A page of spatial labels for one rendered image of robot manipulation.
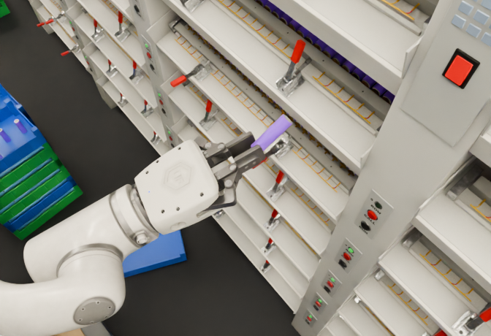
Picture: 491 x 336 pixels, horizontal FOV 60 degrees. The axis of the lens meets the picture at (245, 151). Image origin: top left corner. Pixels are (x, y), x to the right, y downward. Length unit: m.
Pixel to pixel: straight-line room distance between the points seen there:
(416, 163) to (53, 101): 2.01
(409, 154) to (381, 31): 0.15
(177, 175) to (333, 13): 0.28
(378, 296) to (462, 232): 0.38
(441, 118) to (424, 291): 0.39
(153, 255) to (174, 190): 1.24
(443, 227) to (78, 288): 0.46
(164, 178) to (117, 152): 1.49
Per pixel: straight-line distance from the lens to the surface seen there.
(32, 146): 1.65
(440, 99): 0.47
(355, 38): 0.51
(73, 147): 2.13
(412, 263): 0.79
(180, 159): 0.57
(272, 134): 0.57
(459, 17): 0.41
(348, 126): 0.66
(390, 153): 0.57
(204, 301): 1.70
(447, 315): 0.80
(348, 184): 0.79
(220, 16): 0.81
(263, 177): 1.03
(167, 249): 1.78
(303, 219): 0.99
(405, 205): 0.62
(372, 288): 0.97
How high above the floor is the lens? 1.65
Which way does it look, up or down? 57 degrees down
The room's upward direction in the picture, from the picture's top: straight up
